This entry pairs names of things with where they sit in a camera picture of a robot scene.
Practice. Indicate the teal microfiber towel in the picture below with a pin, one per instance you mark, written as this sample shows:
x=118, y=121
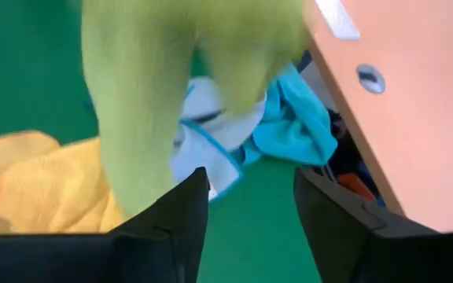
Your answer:
x=293, y=129

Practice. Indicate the red orange object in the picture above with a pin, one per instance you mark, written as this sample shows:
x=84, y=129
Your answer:
x=354, y=184

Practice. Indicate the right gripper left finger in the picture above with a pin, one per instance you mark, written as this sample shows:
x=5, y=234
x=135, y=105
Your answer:
x=163, y=243

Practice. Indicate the white desk label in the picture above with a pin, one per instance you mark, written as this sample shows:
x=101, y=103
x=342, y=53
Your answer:
x=338, y=19

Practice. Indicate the lime green microfiber towel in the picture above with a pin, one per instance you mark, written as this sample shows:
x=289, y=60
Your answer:
x=140, y=98

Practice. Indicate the yellow microfiber towel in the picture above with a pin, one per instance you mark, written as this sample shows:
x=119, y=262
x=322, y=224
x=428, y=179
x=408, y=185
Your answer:
x=45, y=184

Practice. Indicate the green table mat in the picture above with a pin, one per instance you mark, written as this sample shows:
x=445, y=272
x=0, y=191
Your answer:
x=26, y=70

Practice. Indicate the pale blue microfiber towel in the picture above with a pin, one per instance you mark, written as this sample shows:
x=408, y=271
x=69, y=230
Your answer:
x=203, y=157

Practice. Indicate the light wooden desk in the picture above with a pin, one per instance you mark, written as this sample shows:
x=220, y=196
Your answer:
x=427, y=137

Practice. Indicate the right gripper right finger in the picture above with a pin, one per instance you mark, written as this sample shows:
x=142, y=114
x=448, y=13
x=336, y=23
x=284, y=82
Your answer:
x=332, y=228

